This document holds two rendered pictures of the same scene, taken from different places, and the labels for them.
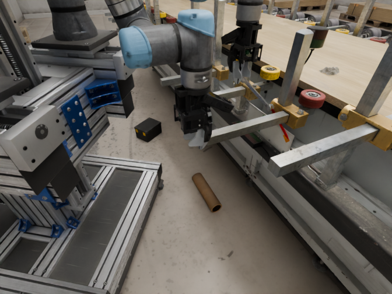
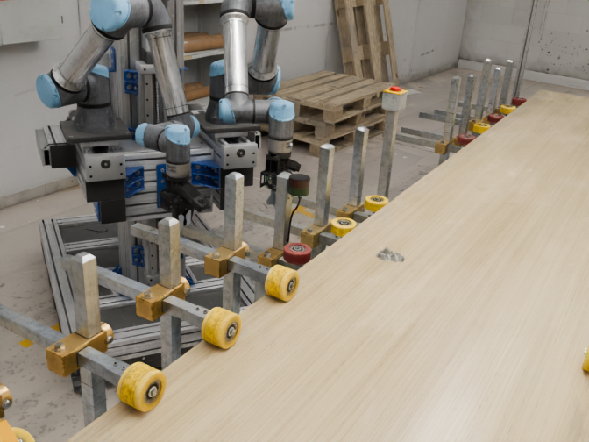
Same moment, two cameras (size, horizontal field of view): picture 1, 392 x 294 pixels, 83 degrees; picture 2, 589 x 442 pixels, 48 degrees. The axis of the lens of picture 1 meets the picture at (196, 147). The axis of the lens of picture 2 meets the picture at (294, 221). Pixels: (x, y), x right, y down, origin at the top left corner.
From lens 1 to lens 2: 1.89 m
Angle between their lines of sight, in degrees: 48
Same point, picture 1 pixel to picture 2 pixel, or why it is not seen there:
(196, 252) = not seen: hidden behind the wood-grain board
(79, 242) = (125, 311)
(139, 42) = (140, 131)
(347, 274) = not seen: outside the picture
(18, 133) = (91, 157)
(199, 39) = (166, 142)
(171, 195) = not seen: hidden behind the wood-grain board
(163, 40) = (150, 135)
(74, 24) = (216, 110)
